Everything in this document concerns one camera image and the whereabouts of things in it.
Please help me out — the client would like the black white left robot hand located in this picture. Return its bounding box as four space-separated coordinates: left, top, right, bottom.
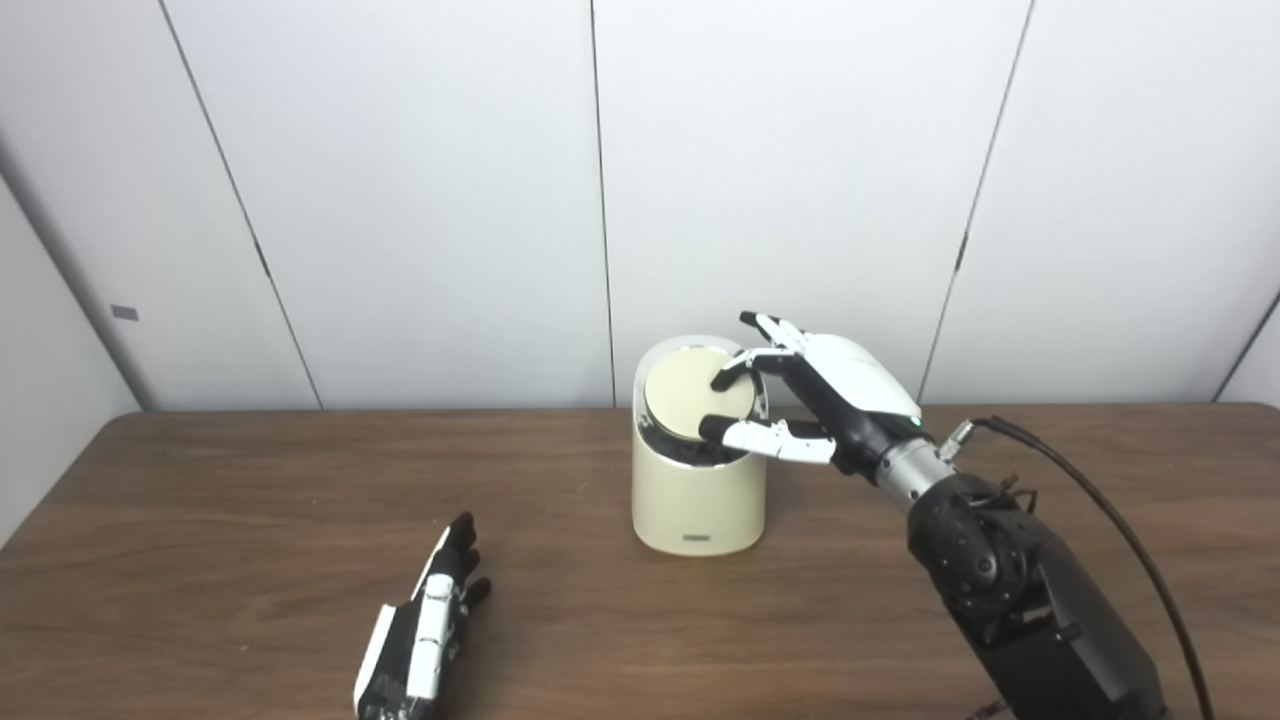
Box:
353 511 493 720

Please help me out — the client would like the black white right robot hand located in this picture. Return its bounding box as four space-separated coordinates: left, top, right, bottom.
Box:
698 310 923 476

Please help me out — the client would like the cream-colored bin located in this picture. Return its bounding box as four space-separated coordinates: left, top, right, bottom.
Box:
631 335 770 557

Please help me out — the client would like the round cream bin lid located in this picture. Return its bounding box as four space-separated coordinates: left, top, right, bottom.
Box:
643 346 758 443

